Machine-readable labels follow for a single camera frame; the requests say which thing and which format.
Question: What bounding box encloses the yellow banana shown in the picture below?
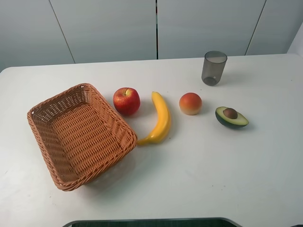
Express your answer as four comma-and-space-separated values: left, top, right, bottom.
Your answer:
137, 91, 171, 146

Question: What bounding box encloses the brown wicker basket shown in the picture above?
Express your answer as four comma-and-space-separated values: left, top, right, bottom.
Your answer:
27, 83, 137, 192

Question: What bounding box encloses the red apple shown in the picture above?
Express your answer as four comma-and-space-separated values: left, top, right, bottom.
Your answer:
113, 87, 141, 116

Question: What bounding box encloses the orange peach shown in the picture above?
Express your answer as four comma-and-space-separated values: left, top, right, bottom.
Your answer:
179, 93, 203, 115

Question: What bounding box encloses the halved avocado with pit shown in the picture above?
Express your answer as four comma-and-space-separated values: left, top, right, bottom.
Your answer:
215, 106, 249, 129

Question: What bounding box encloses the grey translucent plastic cup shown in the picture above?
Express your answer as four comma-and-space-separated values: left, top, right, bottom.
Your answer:
201, 51, 228, 86

